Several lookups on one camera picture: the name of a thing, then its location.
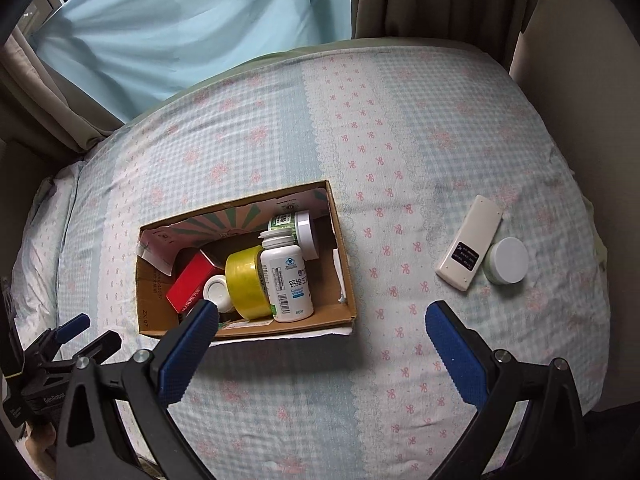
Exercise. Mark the red rectangular box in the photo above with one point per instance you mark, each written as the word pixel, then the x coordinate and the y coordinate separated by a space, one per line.
pixel 192 282

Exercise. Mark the light blue hanging cloth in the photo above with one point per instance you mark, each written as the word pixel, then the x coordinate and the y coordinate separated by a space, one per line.
pixel 190 30

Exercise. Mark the brown curtain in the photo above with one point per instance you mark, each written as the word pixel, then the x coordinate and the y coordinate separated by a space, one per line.
pixel 440 5
pixel 50 105

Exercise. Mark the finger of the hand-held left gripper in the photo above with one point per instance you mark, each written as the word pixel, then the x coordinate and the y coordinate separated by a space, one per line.
pixel 100 347
pixel 72 327

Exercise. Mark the yellow tape roll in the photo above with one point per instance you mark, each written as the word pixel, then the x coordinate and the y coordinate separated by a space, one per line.
pixel 242 280

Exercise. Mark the white bottle blue label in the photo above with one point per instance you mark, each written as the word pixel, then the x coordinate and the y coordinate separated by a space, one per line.
pixel 287 280

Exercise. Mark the checkered floral bed sheet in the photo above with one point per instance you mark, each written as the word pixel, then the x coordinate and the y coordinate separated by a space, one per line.
pixel 400 150

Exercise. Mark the cardboard box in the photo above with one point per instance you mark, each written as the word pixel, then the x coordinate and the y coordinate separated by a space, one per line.
pixel 310 290

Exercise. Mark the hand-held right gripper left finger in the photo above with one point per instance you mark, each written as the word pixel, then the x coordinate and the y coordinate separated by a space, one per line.
pixel 187 350

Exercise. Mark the floral pillow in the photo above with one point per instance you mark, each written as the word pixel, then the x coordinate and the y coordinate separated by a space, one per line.
pixel 45 240

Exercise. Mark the small white jar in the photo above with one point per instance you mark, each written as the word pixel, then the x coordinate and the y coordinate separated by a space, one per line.
pixel 217 290

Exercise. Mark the white remote control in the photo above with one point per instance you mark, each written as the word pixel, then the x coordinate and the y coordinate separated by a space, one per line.
pixel 470 242

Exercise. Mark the round white jar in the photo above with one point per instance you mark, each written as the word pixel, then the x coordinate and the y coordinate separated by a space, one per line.
pixel 507 259

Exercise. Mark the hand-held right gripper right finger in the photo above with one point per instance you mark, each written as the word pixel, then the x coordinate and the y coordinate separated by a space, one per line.
pixel 457 352

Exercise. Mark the green label bottle white lid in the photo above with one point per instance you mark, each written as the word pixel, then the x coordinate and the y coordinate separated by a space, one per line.
pixel 300 227

